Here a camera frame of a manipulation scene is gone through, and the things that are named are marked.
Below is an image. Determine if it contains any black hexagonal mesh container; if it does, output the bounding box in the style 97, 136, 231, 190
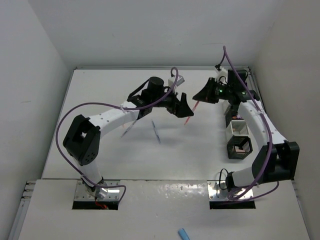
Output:
226, 135, 253, 160

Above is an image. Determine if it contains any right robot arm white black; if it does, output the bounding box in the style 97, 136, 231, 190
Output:
193, 67, 300, 192

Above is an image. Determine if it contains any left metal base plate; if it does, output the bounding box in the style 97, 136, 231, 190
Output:
74, 179, 122, 202

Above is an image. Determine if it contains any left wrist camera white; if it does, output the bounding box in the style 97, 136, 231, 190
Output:
168, 75, 185, 88

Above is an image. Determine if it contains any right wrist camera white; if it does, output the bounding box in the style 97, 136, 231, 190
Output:
214, 64, 228, 85

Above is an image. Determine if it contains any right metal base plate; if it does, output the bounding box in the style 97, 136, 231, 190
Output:
207, 180, 254, 202

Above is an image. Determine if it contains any black mesh container far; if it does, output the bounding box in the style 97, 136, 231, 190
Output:
222, 100, 242, 127

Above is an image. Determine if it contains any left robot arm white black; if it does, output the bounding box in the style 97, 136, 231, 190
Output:
62, 75, 194, 191

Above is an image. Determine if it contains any blue white pen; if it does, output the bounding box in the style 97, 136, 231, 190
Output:
151, 119, 161, 144

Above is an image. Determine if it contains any white slotted container near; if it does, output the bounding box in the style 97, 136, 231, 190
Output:
225, 120, 249, 141

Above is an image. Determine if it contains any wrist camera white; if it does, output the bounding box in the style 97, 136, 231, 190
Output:
168, 75, 185, 88
214, 64, 228, 85

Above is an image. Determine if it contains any dark blue clear pen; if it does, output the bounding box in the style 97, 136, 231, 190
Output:
120, 120, 137, 138

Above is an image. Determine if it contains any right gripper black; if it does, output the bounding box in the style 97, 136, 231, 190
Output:
194, 77, 233, 104

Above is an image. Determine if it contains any metal base plate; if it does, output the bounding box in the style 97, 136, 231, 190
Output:
207, 180, 254, 202
74, 179, 122, 202

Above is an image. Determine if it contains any red orange pen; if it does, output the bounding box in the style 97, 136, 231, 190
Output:
183, 101, 200, 126

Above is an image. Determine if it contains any blue marker on ledge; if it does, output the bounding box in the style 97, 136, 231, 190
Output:
178, 228, 190, 240

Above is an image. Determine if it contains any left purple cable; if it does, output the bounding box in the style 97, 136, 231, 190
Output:
55, 66, 180, 201

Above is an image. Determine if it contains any purple cable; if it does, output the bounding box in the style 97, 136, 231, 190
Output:
55, 66, 180, 201
219, 45, 280, 202

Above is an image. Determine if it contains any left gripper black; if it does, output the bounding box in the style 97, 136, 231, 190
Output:
150, 84, 193, 117

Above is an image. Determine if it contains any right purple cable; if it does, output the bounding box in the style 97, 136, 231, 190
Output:
219, 45, 280, 202

